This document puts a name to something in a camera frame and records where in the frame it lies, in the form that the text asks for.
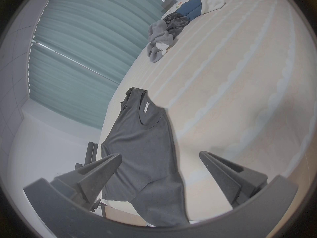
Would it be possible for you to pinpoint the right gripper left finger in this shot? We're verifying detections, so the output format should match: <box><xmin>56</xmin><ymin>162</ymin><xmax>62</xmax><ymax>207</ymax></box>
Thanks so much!
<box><xmin>50</xmin><ymin>153</ymin><xmax>122</xmax><ymax>211</ymax></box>

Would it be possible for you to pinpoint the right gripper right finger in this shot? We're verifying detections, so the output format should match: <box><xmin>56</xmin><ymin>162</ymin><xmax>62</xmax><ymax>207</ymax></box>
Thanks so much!
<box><xmin>199</xmin><ymin>151</ymin><xmax>268</xmax><ymax>209</ymax></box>

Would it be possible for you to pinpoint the black T-shirt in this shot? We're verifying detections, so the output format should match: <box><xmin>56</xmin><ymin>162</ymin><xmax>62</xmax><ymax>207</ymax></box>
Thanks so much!
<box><xmin>100</xmin><ymin>87</ymin><xmax>190</xmax><ymax>227</ymax></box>

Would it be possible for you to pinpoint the bed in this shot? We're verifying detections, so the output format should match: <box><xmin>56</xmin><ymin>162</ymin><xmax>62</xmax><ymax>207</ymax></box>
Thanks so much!
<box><xmin>99</xmin><ymin>0</ymin><xmax>314</xmax><ymax>226</ymax></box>

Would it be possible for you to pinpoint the pile of clothes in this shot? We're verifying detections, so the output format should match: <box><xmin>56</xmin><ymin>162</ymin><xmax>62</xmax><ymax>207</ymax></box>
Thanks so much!
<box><xmin>147</xmin><ymin>0</ymin><xmax>226</xmax><ymax>63</ymax></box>

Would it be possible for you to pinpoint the blue-green curtain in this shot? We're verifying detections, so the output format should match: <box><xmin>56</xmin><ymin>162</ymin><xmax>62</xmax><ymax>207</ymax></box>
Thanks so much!
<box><xmin>32</xmin><ymin>0</ymin><xmax>169</xmax><ymax>84</ymax></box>
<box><xmin>27</xmin><ymin>44</ymin><xmax>119</xmax><ymax>129</ymax></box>

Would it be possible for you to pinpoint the grey bedside table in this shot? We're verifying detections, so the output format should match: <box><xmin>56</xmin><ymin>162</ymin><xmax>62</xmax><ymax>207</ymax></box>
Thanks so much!
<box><xmin>162</xmin><ymin>0</ymin><xmax>177</xmax><ymax>12</ymax></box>

